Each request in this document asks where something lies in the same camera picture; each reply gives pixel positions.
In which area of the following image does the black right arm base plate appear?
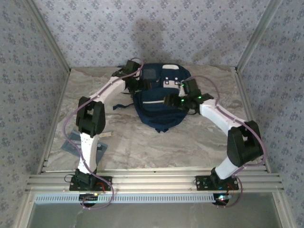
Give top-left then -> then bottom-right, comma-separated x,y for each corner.
195,175 -> 239,192

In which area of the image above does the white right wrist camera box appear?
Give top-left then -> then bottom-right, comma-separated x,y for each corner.
178,83 -> 188,97

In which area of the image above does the aluminium frame rail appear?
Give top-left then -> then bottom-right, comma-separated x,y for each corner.
25,169 -> 285,193

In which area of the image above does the aluminium corner post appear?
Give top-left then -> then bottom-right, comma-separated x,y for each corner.
235,0 -> 285,72
22,0 -> 72,73

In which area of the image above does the aluminium side rail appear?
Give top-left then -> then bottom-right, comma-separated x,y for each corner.
234,67 -> 273,173
35,68 -> 72,175

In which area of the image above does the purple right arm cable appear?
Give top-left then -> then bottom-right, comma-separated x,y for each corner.
182,75 -> 268,210

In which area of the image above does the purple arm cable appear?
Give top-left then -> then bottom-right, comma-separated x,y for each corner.
182,75 -> 268,210
63,57 -> 145,210

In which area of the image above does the grey slotted cable duct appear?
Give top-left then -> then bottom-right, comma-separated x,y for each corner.
34,193 -> 216,204

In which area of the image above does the navy blue backpack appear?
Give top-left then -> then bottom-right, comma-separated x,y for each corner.
113,63 -> 202,133

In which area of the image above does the black controller board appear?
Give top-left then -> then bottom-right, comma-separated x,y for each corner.
79,193 -> 99,206
213,193 -> 232,206

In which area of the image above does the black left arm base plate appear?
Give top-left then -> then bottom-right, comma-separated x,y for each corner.
69,176 -> 113,192

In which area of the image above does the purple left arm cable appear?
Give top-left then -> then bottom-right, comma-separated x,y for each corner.
63,57 -> 145,210

